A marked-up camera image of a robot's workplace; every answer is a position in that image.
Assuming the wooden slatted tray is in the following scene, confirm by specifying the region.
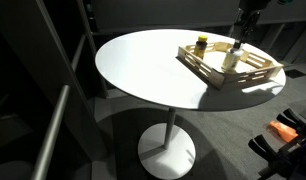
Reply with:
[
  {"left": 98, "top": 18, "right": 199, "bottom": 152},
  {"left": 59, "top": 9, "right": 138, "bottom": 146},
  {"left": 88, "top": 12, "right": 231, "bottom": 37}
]
[{"left": 175, "top": 41, "right": 285, "bottom": 91}]

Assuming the white round table base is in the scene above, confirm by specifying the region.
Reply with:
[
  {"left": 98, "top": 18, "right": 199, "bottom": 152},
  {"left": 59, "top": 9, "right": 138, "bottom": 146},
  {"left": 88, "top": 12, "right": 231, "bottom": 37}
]
[{"left": 137, "top": 122, "right": 197, "bottom": 180}]

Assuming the black floor plate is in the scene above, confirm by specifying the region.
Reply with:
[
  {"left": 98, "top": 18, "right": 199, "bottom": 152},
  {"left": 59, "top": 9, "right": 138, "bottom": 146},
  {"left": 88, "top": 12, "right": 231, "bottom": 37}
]
[{"left": 284, "top": 68, "right": 306, "bottom": 80}]

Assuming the white bottle with yellowish label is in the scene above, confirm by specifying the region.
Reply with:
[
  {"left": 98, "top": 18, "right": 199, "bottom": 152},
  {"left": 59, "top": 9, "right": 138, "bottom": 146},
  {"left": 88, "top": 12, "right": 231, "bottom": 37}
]
[{"left": 221, "top": 51, "right": 243, "bottom": 74}]

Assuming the short grey metal railing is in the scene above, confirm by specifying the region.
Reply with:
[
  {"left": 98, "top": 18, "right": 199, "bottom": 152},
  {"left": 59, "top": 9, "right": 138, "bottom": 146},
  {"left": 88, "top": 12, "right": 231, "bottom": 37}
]
[{"left": 71, "top": 33, "right": 87, "bottom": 73}]

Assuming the long grey metal railing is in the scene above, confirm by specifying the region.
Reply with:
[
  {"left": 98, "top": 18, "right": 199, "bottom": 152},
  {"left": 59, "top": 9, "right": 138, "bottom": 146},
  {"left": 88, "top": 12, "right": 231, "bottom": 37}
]
[{"left": 30, "top": 84, "right": 71, "bottom": 180}]

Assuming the large black clamp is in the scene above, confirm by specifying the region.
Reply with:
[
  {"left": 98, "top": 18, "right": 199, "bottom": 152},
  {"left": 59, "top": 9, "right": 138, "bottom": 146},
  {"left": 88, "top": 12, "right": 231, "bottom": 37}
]
[{"left": 247, "top": 134, "right": 306, "bottom": 180}]

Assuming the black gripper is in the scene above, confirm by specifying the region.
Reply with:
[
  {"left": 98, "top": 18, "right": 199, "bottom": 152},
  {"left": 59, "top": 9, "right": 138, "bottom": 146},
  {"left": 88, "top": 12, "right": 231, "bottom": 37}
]
[{"left": 232, "top": 7, "right": 263, "bottom": 50}]

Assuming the orange object on floor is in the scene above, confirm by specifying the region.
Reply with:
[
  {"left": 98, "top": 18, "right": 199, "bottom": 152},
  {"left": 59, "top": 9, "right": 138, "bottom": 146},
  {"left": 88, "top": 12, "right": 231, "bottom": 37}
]
[{"left": 268, "top": 120, "right": 299, "bottom": 143}]

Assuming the brown bottle with yellow lid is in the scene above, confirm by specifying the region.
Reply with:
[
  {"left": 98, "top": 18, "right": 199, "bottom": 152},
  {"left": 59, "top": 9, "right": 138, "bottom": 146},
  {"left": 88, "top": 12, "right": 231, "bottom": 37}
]
[{"left": 193, "top": 35, "right": 209, "bottom": 60}]

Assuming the white table pole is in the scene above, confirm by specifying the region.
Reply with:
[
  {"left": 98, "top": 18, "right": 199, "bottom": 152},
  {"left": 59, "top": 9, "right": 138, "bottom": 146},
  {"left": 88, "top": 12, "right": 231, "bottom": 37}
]
[{"left": 163, "top": 107, "right": 177, "bottom": 150}]

